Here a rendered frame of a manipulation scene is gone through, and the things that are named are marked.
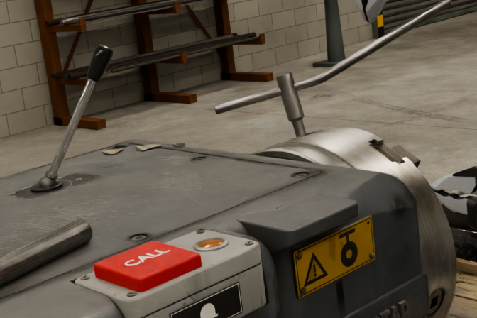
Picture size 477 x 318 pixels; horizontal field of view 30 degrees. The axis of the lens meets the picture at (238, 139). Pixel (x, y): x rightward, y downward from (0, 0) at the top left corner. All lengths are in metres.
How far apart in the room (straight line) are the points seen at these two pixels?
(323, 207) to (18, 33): 7.65
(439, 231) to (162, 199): 0.38
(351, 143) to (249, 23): 9.13
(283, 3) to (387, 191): 9.79
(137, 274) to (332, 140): 0.51
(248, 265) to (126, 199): 0.22
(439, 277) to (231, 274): 0.45
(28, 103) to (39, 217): 7.56
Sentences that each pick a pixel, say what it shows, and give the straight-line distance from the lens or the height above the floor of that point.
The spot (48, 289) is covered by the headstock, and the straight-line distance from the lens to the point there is 0.69.
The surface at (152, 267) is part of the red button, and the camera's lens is 0.66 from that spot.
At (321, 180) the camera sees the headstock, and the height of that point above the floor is 1.26.
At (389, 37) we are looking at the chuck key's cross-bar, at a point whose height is 1.35.
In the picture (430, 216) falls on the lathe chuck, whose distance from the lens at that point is 1.09.
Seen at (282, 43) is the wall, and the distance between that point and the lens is 10.63.
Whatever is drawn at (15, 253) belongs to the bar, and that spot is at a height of 1.28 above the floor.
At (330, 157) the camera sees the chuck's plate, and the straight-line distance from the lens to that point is 1.07.
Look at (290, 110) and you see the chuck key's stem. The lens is 1.17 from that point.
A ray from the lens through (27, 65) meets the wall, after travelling 8.42.
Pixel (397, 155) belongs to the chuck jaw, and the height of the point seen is 1.21.
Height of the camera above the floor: 1.49
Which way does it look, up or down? 13 degrees down
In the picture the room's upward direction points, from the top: 7 degrees counter-clockwise
